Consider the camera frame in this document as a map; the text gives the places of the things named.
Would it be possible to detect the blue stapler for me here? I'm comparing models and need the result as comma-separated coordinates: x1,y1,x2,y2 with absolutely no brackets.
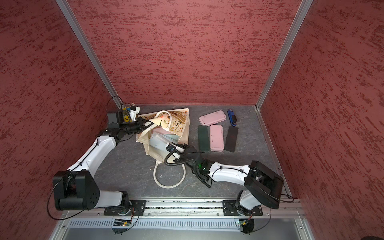
227,109,237,127

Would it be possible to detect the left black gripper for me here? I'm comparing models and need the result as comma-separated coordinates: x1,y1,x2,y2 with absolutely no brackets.
120,117,154,135

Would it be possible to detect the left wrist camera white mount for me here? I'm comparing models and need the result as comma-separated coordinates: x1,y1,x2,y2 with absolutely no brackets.
129,106,141,122

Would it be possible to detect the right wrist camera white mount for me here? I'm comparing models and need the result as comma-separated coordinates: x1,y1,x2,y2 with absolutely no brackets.
166,143,187,154

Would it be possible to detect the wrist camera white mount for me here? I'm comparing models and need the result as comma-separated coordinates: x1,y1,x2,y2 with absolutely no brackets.
166,143,187,154
129,106,141,122

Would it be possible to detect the cream floral canvas tote bag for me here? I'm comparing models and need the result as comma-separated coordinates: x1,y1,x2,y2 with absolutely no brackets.
136,108,190,189

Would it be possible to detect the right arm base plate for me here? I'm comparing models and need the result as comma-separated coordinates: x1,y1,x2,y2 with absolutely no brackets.
222,200,263,217

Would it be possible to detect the clear plastic pencil case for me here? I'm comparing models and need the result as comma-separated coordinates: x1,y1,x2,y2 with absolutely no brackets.
149,133,173,154

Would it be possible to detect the green pencil case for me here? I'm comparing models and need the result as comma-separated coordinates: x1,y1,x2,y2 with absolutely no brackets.
198,126,210,152

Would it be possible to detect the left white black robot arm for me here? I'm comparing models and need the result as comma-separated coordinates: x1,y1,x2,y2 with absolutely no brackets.
50,110,154,216

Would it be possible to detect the dark grey pencil case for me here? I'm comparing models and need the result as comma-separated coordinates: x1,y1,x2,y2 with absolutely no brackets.
224,126,239,153

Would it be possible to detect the aluminium front rail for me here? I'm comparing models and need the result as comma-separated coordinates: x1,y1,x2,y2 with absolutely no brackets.
68,197,307,218

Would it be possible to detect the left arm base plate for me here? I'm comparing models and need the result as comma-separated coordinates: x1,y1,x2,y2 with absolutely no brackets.
104,200,147,217

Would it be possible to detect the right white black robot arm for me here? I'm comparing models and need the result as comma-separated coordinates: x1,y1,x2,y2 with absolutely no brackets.
164,145,284,211

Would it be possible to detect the pink pencil case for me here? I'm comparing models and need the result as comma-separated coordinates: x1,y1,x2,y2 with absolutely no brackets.
210,125,224,152
199,110,227,126
152,128,174,135

